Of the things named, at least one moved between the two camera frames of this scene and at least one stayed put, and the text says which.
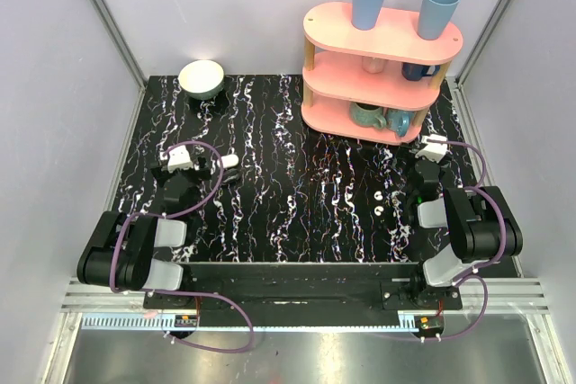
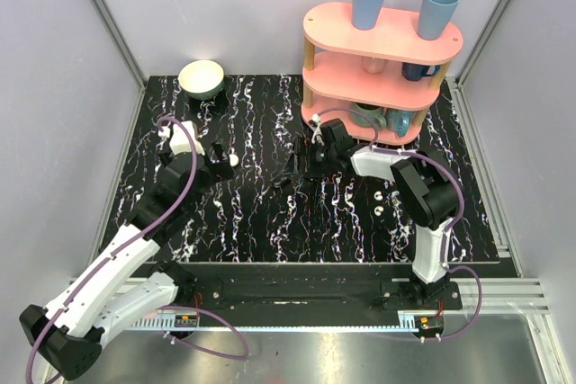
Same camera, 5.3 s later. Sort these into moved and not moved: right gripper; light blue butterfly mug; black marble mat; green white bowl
Moved: right gripper
Not moved: green white bowl; light blue butterfly mug; black marble mat
